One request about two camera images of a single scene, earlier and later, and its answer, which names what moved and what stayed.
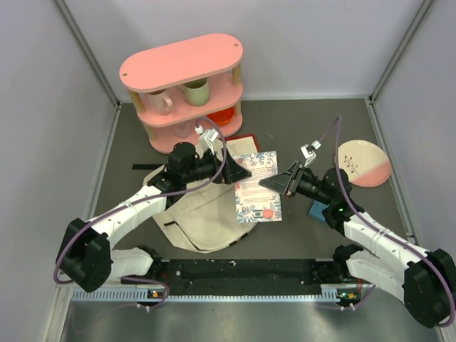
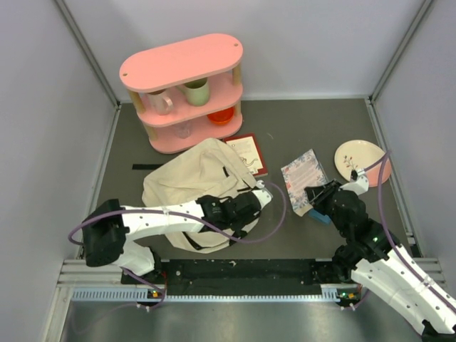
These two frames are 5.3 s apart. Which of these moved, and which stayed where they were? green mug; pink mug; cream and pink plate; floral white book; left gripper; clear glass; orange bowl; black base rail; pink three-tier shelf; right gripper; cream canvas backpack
Moved: floral white book; right gripper; left gripper; cream canvas backpack
Stayed: pink three-tier shelf; cream and pink plate; orange bowl; black base rail; green mug; pink mug; clear glass
